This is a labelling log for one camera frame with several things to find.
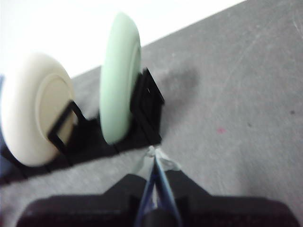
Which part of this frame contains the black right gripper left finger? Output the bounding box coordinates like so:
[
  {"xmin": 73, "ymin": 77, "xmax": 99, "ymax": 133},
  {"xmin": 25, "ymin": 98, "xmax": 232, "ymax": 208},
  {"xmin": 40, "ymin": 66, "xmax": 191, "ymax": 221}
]
[{"xmin": 20, "ymin": 174, "xmax": 148, "ymax": 227}]

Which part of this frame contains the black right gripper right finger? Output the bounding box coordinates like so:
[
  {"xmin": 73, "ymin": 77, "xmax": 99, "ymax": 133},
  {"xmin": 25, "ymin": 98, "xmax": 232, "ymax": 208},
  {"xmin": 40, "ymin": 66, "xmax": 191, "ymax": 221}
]
[{"xmin": 165, "ymin": 170, "xmax": 299, "ymax": 227}]

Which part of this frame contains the black plate rack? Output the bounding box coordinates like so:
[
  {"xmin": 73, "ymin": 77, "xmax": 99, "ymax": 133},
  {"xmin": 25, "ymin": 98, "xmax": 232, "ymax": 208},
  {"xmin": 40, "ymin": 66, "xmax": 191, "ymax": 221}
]
[{"xmin": 0, "ymin": 68, "xmax": 166, "ymax": 186}]

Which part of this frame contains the cream plate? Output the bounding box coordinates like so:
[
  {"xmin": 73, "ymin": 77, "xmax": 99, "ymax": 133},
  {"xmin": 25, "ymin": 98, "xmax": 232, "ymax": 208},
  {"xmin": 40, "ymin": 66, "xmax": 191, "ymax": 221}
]
[{"xmin": 1, "ymin": 52, "xmax": 74, "ymax": 167}]

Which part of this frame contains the pale green plate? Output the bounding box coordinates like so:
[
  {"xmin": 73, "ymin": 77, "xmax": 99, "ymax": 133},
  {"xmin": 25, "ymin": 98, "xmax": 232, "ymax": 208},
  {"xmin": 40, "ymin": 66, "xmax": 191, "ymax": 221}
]
[{"xmin": 98, "ymin": 11, "xmax": 142, "ymax": 145}]

